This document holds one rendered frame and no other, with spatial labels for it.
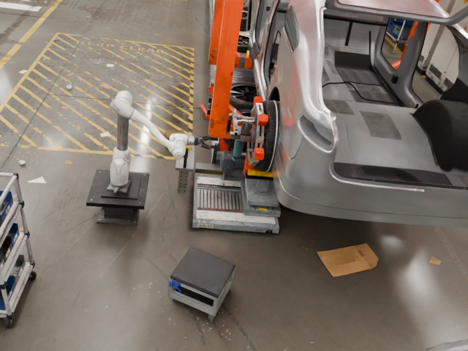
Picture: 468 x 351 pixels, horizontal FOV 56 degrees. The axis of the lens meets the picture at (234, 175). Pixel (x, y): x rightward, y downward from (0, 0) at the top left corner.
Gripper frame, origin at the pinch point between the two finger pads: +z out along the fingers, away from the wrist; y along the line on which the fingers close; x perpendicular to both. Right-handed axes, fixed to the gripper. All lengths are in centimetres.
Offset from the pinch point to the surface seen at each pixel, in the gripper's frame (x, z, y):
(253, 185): -59, 45, -21
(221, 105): 7, 5, -60
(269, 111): 33, 42, -6
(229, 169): -55, 20, -39
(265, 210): -66, 56, 8
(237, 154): -25.8, 23.3, -24.9
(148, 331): -83, -43, 135
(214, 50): -10, 3, -253
